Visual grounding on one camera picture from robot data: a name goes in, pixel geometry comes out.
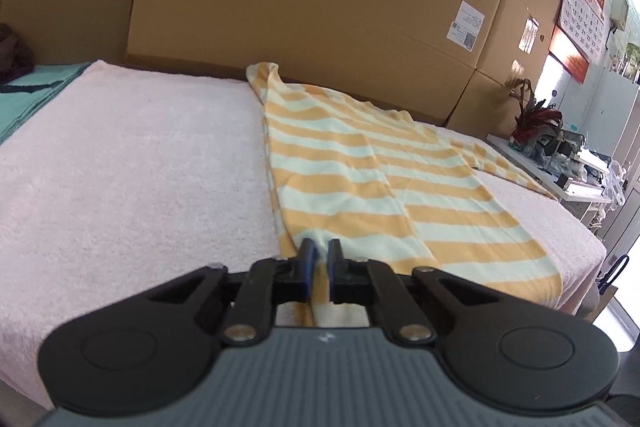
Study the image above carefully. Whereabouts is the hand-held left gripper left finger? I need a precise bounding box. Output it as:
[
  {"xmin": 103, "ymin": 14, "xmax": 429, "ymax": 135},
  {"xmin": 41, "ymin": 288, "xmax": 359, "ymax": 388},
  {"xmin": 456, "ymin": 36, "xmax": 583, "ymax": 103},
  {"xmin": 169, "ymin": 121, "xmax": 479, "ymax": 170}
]
[{"xmin": 145, "ymin": 238, "xmax": 317, "ymax": 347}]

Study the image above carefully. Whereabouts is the white text shipping label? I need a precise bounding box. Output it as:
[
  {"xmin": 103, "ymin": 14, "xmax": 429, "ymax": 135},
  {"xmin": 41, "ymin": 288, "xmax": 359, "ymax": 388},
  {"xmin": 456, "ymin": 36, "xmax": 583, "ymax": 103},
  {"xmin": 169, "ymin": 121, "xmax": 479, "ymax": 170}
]
[{"xmin": 457, "ymin": 0, "xmax": 485, "ymax": 30}]

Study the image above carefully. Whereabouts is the black strap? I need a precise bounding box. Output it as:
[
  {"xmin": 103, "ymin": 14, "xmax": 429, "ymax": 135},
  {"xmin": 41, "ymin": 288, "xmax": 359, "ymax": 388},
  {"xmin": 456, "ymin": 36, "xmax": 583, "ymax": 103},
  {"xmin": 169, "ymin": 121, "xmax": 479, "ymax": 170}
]
[{"xmin": 0, "ymin": 79, "xmax": 60, "ymax": 96}]

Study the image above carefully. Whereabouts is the dark brown cloth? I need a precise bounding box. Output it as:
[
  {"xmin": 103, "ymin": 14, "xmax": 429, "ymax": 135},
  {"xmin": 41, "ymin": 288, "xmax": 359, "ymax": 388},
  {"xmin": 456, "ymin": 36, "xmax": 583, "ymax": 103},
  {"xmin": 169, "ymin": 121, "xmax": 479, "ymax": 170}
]
[{"xmin": 0, "ymin": 23, "xmax": 36, "ymax": 85}]

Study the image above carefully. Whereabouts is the white barcode shipping label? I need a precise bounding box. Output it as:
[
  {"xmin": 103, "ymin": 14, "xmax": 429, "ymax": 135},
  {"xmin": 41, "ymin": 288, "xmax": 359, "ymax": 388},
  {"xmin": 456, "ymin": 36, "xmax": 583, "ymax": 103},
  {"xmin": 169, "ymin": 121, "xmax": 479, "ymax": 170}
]
[{"xmin": 446, "ymin": 22, "xmax": 478, "ymax": 52}]

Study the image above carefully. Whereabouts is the grey metal cabinet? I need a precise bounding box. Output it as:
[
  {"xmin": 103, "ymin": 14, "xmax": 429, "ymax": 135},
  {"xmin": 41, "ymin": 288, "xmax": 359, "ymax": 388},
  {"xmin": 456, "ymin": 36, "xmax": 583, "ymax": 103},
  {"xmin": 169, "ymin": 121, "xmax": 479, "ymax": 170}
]
[{"xmin": 597, "ymin": 67, "xmax": 640, "ymax": 253}]

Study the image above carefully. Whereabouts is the white table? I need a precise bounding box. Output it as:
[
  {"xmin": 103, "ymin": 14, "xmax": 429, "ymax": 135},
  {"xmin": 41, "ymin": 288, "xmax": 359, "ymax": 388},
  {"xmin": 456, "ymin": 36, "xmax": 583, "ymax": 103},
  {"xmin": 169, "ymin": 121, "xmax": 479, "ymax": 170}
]
[{"xmin": 487, "ymin": 133, "xmax": 613, "ymax": 238}]

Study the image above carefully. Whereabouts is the plain cardboard box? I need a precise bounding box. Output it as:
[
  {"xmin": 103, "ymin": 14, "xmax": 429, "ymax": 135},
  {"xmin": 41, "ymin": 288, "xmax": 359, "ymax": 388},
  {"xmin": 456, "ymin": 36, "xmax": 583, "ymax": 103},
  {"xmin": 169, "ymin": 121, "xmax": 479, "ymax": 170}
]
[{"xmin": 445, "ymin": 69, "xmax": 538, "ymax": 140}]

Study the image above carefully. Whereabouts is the teal blanket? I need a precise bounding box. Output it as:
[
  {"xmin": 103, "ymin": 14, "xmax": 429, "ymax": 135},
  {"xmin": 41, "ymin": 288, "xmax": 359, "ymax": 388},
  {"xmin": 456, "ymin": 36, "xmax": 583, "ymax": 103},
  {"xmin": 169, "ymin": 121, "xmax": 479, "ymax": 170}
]
[{"xmin": 0, "ymin": 62, "xmax": 93, "ymax": 146}]

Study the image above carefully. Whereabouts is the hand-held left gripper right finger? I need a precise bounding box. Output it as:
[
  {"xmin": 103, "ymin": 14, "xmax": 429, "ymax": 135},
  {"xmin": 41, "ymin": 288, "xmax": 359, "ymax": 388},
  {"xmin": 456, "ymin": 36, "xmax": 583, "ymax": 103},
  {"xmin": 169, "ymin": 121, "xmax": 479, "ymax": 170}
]
[{"xmin": 327, "ymin": 239, "xmax": 506, "ymax": 347}]

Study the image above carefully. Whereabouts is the grey machine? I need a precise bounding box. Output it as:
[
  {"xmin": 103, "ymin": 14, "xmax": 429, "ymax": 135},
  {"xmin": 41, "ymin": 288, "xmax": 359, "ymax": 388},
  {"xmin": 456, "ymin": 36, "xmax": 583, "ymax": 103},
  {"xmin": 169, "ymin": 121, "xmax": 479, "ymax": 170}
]
[{"xmin": 520, "ymin": 127, "xmax": 568, "ymax": 158}]

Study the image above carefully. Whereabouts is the orange and white striped sweater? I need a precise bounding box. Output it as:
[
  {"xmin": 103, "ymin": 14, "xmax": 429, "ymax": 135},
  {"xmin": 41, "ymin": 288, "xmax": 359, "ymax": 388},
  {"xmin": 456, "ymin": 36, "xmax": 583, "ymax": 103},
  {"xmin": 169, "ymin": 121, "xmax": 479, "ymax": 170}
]
[{"xmin": 246, "ymin": 62, "xmax": 563, "ymax": 328}]

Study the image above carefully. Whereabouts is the cardboard box with tape patches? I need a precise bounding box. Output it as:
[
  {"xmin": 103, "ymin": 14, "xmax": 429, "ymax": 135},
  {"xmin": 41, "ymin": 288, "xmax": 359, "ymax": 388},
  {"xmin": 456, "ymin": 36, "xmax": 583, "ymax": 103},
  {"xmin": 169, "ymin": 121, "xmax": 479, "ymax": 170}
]
[{"xmin": 475, "ymin": 0, "xmax": 563, "ymax": 82}]

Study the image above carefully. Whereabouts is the beige wall box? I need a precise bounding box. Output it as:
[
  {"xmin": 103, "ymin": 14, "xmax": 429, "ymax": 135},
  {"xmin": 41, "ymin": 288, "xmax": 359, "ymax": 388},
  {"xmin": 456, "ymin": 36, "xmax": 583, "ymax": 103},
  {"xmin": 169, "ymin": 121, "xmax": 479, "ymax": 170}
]
[{"xmin": 612, "ymin": 0, "xmax": 632, "ymax": 30}]

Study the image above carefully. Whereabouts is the red and black feather decoration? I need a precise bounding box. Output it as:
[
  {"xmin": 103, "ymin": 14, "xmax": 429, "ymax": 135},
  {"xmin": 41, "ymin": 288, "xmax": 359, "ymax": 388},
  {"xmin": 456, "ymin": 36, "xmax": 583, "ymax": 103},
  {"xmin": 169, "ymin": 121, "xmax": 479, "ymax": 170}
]
[{"xmin": 505, "ymin": 77, "xmax": 563, "ymax": 145}]

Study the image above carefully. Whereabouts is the pink fluffy towel blanket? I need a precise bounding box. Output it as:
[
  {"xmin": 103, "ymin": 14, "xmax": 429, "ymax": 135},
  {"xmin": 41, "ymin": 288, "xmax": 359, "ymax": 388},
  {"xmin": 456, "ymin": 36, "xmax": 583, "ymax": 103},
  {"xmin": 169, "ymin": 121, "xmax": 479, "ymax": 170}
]
[{"xmin": 0, "ymin": 59, "xmax": 608, "ymax": 408}]

